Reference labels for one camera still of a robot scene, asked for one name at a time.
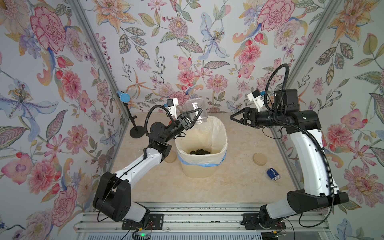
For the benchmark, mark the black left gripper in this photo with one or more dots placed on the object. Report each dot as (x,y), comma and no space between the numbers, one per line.
(183,121)

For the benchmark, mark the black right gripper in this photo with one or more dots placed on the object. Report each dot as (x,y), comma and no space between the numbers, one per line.
(249,114)

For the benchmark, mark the beige lid tea jar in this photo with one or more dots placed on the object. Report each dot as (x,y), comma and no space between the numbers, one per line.
(195,103)

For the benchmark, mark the cream trash bin with liner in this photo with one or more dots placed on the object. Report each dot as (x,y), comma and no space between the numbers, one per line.
(203,148)

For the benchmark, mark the beige jar lid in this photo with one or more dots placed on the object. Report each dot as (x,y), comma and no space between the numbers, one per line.
(260,159)
(171,158)

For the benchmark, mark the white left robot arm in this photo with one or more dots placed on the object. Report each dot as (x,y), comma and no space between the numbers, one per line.
(113,195)

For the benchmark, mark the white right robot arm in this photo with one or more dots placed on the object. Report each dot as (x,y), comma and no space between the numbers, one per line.
(304,128)

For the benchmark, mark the black round-base stand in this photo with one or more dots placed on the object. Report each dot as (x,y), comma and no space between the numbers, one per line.
(136,131)

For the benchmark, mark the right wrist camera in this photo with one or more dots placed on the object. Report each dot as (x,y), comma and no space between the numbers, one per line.
(257,98)

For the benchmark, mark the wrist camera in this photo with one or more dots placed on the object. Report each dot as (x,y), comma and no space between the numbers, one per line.
(257,98)
(171,105)

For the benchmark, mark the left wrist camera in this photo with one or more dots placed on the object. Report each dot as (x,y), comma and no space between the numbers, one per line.
(171,105)

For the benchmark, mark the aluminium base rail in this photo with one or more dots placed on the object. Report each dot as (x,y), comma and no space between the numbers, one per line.
(178,217)

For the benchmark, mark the aluminium corner post right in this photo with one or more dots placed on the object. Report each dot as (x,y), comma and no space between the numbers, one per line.
(315,82)

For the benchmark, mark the aluminium corner post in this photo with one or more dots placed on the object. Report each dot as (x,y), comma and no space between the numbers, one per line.
(315,82)
(93,41)

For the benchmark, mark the aluminium corner post left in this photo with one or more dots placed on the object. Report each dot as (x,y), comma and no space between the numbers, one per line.
(93,41)

